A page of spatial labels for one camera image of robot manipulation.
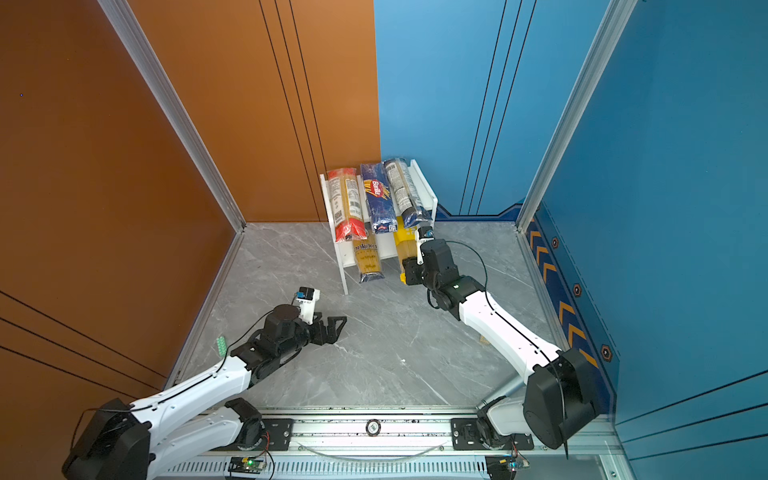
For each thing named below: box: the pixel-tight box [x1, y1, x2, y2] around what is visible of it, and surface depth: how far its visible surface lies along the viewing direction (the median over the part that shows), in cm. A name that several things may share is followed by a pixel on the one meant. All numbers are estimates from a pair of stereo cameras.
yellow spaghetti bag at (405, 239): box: [393, 216, 418, 285], surface depth 83 cm
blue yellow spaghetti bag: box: [353, 231, 385, 284], surface depth 87 cm
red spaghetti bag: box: [327, 168, 367, 243], surface depth 76 cm
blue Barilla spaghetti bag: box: [360, 162, 398, 234], surface depth 77 cm
